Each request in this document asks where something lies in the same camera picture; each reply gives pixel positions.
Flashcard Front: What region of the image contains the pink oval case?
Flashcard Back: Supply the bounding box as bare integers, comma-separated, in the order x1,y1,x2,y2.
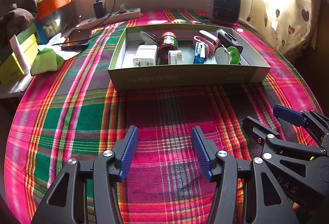
199,30,221,49

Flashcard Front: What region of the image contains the black charging cable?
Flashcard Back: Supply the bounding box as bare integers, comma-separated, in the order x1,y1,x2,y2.
51,0,130,47

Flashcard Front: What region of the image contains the orange storage box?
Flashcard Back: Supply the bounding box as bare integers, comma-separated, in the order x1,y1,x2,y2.
37,0,73,20

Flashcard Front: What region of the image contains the heart pattern curtain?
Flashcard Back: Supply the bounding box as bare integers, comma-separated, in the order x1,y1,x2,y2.
245,0,320,62

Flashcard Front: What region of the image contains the blue USB adapter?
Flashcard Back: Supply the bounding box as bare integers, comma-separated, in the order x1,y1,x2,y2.
193,43,206,64

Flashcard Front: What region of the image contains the black smartphone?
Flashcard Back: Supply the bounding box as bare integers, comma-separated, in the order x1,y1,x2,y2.
61,29,92,51

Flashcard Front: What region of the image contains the red cap medicine bottle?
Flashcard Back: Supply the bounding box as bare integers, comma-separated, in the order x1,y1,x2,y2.
157,32,178,61

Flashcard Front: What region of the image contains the white tape roll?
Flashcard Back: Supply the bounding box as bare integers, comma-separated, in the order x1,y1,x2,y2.
168,50,183,65

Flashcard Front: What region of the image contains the green cardboard tray box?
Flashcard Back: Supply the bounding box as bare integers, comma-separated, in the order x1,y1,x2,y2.
108,24,270,90

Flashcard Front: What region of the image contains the black plug adapter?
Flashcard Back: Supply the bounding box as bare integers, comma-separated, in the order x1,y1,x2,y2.
93,1,107,19

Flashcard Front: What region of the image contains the yellow green box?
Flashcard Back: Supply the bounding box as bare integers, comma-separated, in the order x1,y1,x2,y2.
1,24,39,85

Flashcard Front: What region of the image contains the grey portable heater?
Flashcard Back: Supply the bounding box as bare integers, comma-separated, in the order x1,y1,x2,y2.
207,0,241,27

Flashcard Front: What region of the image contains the black rectangular device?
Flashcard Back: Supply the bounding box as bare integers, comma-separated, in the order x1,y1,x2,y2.
216,29,244,54

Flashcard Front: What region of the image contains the white power strip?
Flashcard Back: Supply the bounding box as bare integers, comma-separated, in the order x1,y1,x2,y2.
76,8,142,29

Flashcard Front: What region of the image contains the white charger cube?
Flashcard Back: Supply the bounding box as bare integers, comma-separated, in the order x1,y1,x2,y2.
133,45,158,67

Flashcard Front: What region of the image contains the white green thread spool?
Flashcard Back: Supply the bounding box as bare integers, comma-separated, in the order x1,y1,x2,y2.
215,46,241,65

